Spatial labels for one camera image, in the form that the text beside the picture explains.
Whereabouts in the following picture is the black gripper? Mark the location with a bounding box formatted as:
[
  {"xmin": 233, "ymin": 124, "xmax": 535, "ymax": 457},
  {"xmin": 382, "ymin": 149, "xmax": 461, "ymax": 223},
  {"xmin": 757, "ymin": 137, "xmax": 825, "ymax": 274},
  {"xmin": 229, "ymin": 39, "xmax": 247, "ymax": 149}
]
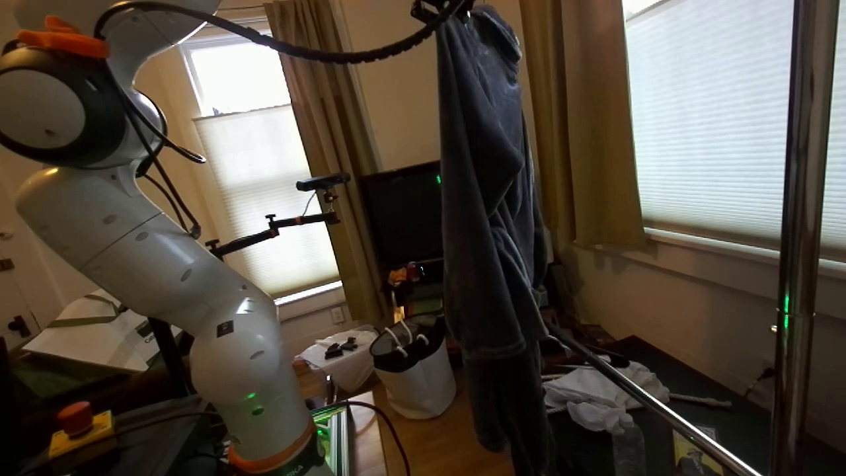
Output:
[{"xmin": 411, "ymin": 0, "xmax": 477, "ymax": 26}]

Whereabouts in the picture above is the dark grey plush robe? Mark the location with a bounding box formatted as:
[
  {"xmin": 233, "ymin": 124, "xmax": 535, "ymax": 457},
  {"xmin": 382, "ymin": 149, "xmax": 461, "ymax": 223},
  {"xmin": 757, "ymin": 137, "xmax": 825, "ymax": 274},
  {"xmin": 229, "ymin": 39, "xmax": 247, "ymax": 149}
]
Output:
[{"xmin": 435, "ymin": 5, "xmax": 564, "ymax": 476}]

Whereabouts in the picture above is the beige curtain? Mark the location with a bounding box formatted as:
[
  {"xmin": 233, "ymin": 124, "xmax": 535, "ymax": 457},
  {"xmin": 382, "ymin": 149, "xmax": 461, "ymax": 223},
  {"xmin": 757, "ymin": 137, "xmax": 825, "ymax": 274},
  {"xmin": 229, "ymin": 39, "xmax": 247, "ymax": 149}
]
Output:
[
  {"xmin": 515, "ymin": 0, "xmax": 652, "ymax": 259},
  {"xmin": 263, "ymin": 0, "xmax": 386, "ymax": 326}
]

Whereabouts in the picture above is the black flat television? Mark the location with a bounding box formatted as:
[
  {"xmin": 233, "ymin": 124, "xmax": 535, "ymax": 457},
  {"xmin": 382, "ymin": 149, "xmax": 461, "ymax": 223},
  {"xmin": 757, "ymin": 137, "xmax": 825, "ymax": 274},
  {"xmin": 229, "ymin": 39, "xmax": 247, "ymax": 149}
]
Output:
[{"xmin": 358, "ymin": 159, "xmax": 448, "ymax": 292}]

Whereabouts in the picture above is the white window blind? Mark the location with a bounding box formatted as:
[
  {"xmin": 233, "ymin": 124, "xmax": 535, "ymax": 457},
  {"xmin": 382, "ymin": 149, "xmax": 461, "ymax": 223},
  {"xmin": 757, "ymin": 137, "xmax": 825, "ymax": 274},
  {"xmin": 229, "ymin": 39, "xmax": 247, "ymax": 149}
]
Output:
[
  {"xmin": 181, "ymin": 30, "xmax": 344, "ymax": 300},
  {"xmin": 623, "ymin": 0, "xmax": 846, "ymax": 253}
]

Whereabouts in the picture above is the small orange object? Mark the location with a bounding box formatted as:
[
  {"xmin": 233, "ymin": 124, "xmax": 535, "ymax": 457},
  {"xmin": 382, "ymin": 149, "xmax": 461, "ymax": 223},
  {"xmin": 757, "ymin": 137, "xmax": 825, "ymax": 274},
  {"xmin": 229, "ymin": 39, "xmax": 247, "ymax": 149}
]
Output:
[{"xmin": 386, "ymin": 259, "xmax": 423, "ymax": 293}]

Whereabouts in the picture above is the white floor cushion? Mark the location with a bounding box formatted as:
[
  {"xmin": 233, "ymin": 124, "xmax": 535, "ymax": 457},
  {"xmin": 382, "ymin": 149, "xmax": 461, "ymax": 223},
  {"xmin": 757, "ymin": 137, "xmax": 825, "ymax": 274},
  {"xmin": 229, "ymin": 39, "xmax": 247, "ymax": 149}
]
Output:
[{"xmin": 299, "ymin": 326, "xmax": 382, "ymax": 396}]

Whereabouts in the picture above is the white plastic bucket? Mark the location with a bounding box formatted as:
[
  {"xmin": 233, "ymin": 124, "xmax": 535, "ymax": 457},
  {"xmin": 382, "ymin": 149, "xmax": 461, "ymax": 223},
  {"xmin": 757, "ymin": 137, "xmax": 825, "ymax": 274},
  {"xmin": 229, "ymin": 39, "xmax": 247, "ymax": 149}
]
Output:
[{"xmin": 367, "ymin": 315, "xmax": 461, "ymax": 422}]

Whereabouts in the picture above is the white window sill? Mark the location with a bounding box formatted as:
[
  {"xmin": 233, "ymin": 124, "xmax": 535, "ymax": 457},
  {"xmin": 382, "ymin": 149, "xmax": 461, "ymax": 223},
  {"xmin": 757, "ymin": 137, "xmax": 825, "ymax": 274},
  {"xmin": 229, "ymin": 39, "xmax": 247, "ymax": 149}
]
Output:
[{"xmin": 641, "ymin": 225, "xmax": 846, "ymax": 286}]

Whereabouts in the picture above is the chrome garment rack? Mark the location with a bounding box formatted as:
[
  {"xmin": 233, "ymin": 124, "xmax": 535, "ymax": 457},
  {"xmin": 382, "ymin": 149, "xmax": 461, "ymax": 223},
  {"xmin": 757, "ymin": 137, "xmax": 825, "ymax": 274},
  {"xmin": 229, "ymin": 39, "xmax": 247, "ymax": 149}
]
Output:
[{"xmin": 547, "ymin": 0, "xmax": 846, "ymax": 476}]

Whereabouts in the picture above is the white clothes pile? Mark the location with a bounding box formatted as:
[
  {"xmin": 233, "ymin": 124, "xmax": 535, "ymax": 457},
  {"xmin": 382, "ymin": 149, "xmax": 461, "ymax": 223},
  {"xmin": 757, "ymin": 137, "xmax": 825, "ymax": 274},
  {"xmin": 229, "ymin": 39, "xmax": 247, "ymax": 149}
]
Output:
[{"xmin": 539, "ymin": 360, "xmax": 675, "ymax": 438}]

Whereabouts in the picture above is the white low table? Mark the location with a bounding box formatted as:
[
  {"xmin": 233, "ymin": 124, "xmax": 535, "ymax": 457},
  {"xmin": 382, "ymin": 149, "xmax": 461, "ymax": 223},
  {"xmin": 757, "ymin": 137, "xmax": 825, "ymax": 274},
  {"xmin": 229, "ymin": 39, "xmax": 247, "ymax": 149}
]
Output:
[{"xmin": 21, "ymin": 289, "xmax": 159, "ymax": 374}]

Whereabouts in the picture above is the black floor mat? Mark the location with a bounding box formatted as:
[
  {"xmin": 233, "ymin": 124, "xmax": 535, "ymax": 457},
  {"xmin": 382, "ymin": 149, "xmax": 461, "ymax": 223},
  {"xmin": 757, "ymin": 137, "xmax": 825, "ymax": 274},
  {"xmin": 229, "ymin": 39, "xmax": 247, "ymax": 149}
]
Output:
[{"xmin": 605, "ymin": 333, "xmax": 846, "ymax": 476}]

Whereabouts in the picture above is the red emergency stop button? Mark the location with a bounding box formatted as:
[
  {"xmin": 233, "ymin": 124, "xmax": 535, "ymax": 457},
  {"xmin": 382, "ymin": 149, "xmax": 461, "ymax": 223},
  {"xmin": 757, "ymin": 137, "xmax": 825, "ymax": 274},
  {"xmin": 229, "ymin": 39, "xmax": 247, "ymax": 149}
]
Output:
[{"xmin": 45, "ymin": 400, "xmax": 120, "ymax": 463}]

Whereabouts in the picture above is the black cable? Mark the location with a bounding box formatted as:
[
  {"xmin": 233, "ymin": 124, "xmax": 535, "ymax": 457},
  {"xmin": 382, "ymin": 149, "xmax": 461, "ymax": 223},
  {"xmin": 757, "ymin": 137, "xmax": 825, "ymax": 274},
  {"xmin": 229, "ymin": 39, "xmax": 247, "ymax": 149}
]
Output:
[{"xmin": 90, "ymin": 0, "xmax": 472, "ymax": 67}]

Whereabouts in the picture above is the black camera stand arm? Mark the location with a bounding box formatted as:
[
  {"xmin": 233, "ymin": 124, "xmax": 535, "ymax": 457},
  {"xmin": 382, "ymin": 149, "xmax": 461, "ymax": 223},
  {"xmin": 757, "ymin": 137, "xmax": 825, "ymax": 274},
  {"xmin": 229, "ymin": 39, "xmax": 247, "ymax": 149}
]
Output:
[{"xmin": 203, "ymin": 171, "xmax": 354, "ymax": 265}]

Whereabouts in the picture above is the orange cable clip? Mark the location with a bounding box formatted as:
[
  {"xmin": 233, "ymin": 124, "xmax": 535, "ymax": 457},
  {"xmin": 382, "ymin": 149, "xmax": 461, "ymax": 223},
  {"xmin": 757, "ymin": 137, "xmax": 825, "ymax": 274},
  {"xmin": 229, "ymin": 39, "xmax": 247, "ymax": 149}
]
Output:
[{"xmin": 10, "ymin": 17, "xmax": 115, "ymax": 63}]

